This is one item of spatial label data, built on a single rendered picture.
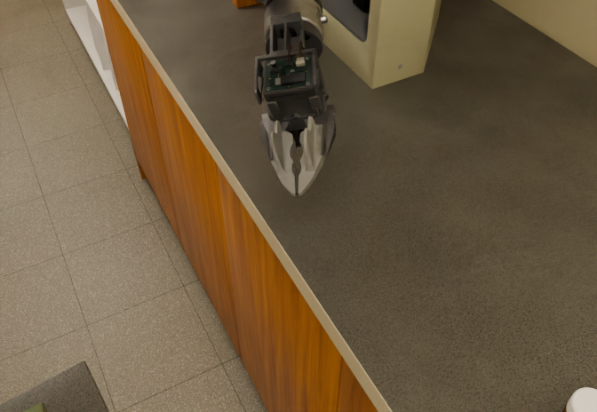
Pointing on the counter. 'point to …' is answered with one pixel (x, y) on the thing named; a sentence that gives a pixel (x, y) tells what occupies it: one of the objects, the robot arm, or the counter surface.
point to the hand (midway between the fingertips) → (298, 188)
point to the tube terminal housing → (393, 24)
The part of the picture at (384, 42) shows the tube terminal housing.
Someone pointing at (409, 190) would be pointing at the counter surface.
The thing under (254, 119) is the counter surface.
